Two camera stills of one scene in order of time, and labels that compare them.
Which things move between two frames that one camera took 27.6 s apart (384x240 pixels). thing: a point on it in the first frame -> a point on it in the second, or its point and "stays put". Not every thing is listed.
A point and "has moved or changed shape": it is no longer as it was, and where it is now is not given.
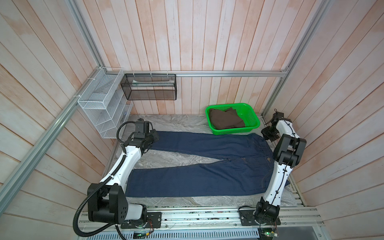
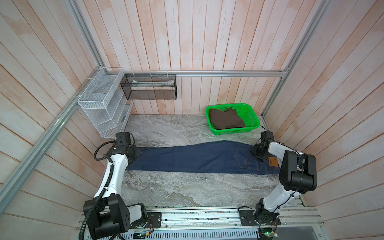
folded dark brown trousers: x=229 y=119 stays put
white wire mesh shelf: x=104 y=101 stays put
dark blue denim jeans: x=248 y=169 has moved or changed shape
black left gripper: x=155 y=136 -> x=137 y=152
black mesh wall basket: x=149 y=86 stays put
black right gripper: x=263 y=132 -> x=253 y=150
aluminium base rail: x=300 y=224 stays put
